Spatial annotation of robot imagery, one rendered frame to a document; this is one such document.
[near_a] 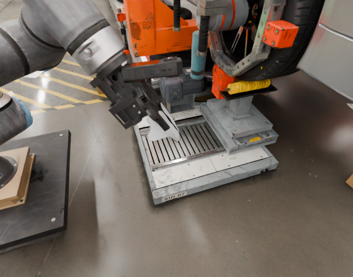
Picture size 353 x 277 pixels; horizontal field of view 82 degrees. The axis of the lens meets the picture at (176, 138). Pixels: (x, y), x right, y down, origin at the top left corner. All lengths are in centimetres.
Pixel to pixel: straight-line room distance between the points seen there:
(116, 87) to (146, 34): 108
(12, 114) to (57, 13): 73
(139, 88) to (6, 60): 22
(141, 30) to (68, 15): 109
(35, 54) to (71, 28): 11
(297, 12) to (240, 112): 72
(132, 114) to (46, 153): 90
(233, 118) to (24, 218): 123
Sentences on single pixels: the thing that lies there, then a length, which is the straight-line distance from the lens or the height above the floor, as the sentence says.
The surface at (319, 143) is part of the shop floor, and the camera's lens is 187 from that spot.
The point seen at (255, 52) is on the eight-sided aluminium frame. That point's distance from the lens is 97.
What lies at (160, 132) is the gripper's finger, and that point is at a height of 81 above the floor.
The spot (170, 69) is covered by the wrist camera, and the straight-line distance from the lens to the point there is 38.
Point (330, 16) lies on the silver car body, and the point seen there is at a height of 93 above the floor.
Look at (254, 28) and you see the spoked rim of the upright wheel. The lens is 116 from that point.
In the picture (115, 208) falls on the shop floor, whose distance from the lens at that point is 128.
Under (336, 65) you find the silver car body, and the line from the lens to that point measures 85.
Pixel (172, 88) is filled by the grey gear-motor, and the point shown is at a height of 36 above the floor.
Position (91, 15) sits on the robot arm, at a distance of 40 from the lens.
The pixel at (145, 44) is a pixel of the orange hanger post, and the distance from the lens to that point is 150.
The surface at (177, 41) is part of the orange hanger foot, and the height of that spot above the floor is 59.
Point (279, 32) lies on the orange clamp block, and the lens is 87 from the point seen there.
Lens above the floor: 111
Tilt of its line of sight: 45 degrees down
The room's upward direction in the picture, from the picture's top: straight up
